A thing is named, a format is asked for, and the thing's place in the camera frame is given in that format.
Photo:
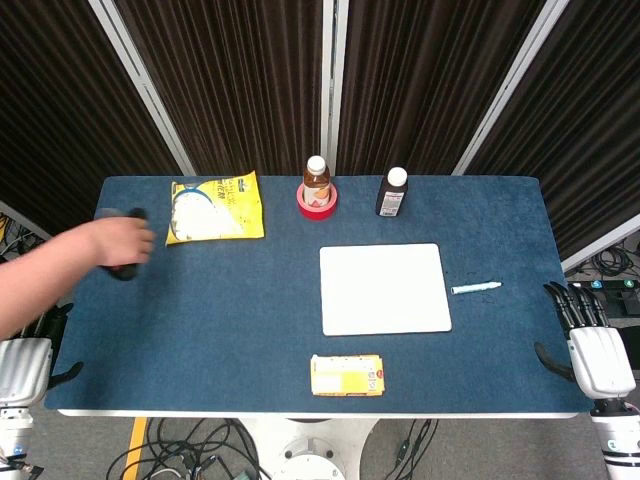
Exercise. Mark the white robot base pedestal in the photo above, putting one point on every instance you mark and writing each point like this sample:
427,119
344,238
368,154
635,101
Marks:
307,450

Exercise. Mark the green marker pen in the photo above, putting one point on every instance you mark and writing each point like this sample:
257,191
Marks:
475,287

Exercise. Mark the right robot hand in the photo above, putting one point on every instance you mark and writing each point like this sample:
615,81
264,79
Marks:
602,360

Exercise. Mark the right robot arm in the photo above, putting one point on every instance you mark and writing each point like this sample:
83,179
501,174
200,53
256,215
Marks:
617,440

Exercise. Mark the dark brown medicine bottle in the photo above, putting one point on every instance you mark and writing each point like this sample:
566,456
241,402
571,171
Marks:
391,195

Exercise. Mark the yellow snack bag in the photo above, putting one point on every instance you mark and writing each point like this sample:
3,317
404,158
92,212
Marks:
215,212

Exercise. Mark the white partition frame post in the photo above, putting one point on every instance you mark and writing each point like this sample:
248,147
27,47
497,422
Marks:
505,100
600,245
25,220
334,85
145,95

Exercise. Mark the red tape roll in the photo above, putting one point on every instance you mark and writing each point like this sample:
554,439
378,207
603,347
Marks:
315,212

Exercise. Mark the person's bare hand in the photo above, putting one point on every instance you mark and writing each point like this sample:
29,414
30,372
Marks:
122,242

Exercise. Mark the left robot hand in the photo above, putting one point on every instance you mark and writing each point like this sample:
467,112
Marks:
22,370

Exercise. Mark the black handheld object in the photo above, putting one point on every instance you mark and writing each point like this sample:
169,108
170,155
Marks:
125,273

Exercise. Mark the white drawing board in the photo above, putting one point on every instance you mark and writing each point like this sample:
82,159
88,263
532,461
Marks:
382,290

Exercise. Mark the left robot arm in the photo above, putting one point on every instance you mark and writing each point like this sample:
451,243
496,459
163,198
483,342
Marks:
12,437

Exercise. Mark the person's bare forearm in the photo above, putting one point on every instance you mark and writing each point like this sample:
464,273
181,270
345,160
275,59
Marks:
40,285

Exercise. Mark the juice bottle white cap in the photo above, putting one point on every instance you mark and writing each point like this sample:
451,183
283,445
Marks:
316,187

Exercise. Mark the blue table mat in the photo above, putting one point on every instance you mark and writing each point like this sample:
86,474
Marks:
225,310

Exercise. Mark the yellow flat carton box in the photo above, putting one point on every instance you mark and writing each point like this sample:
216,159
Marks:
347,376

